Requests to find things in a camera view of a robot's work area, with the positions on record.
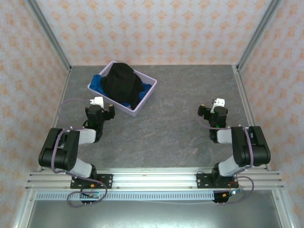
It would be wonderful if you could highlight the white slotted cable duct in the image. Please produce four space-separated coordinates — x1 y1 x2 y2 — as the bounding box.
35 191 216 201

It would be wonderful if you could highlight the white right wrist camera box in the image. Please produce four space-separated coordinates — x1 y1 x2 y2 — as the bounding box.
212 98 226 108

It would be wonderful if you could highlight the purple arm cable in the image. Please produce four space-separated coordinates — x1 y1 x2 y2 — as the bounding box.
196 100 255 205
51 98 108 209

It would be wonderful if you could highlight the aluminium table side rail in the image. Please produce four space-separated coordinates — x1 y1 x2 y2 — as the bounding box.
232 65 270 171
37 67 72 172

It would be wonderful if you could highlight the lavender plastic basket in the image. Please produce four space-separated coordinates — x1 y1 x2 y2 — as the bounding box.
87 60 158 117

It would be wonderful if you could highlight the grey metal sheet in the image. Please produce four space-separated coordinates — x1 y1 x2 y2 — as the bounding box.
26 199 283 228

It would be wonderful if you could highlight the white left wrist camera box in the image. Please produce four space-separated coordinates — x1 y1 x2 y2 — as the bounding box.
90 96 105 109

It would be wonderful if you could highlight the blue crumpled garment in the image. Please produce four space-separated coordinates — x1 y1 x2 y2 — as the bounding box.
91 74 152 108

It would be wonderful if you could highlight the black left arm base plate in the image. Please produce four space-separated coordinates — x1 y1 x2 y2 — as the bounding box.
70 174 114 190

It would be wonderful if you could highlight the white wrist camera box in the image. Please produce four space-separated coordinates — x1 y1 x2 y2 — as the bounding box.
90 96 105 109
212 98 226 108

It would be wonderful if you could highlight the small circuit board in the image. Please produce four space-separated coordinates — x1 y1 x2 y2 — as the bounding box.
223 189 245 198
82 191 100 199

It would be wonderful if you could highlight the aluminium base rail beam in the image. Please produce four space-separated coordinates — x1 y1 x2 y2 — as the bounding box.
25 167 285 190

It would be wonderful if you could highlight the black printed t-shirt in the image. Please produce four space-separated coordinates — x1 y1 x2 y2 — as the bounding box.
100 62 145 111

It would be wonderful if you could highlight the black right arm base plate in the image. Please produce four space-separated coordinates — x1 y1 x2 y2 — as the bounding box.
196 172 239 190

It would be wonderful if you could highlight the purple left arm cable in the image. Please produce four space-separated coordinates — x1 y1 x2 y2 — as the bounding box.
51 98 108 209

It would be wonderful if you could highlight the aluminium corner post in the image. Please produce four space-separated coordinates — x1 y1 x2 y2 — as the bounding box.
26 0 72 72
236 0 283 72

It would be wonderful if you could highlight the aluminium frame rail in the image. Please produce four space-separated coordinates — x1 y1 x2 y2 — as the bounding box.
11 190 36 228
270 190 296 228

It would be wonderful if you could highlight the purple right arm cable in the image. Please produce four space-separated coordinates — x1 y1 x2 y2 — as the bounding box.
196 100 255 205

